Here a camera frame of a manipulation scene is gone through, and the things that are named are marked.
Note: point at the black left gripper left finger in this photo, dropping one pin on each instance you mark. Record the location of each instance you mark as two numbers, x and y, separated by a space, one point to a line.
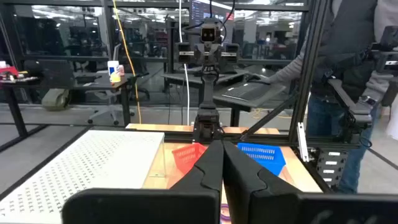
140 207

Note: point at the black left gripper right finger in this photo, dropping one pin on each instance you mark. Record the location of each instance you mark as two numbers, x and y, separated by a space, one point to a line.
258 202

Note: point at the blue plastic basket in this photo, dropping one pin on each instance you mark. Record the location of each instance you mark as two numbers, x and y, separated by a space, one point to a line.
264 155

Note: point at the red plastic basket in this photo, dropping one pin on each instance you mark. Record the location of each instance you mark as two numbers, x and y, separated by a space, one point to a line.
186 155

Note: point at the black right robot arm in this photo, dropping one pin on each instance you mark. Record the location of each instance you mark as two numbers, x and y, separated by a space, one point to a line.
207 93

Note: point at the black standing desk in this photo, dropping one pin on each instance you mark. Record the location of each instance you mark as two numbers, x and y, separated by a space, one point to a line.
234 116

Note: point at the grey office chair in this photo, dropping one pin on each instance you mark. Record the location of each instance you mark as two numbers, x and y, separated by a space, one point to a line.
109 110

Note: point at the pale green perforated shelf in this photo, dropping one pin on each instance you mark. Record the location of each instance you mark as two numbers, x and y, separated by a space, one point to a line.
77 161

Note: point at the green bag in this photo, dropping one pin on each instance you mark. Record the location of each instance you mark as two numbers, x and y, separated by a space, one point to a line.
55 99

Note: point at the person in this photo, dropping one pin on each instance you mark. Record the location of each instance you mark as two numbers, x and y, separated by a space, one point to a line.
348 37

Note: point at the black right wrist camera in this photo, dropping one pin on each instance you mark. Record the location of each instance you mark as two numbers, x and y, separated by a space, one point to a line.
208 34

